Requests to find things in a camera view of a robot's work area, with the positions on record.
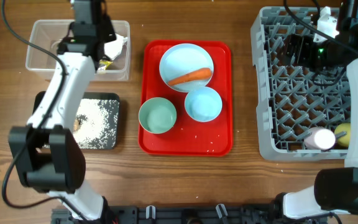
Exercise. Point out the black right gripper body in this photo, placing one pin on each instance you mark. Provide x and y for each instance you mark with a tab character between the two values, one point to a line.
319	55

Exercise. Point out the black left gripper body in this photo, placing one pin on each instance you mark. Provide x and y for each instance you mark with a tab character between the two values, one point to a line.
105	38

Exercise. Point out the white tissue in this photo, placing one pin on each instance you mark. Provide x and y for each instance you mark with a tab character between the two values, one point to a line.
114	48

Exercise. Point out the yellow snack wrapper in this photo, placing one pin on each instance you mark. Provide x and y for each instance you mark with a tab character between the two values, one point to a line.
104	65

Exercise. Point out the pink cup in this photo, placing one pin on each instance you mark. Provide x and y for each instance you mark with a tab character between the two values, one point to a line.
320	138

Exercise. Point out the light blue plate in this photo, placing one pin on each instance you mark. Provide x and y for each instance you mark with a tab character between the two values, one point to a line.
182	59

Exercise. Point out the orange carrot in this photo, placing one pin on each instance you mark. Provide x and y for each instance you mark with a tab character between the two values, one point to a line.
201	74

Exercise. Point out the yellow cup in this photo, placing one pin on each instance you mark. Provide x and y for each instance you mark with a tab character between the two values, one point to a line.
343	134

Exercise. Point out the mint green bowl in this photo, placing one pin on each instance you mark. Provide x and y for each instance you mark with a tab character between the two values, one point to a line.
157	115

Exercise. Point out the light blue bowl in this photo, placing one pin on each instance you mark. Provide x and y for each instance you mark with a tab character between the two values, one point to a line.
203	104

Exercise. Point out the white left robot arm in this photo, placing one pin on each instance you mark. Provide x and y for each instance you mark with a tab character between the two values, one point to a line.
45	153

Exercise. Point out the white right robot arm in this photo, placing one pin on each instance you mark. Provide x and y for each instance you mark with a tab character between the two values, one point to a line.
334	190

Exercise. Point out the grey dishwasher rack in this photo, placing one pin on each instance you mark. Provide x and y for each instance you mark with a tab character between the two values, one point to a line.
293	99

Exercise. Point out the brown food scrap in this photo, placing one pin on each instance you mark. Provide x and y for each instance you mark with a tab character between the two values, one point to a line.
76	125

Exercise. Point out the black tray with rice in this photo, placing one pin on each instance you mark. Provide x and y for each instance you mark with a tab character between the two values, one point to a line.
98	114

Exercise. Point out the red tray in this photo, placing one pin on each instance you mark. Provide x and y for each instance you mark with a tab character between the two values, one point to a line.
189	137

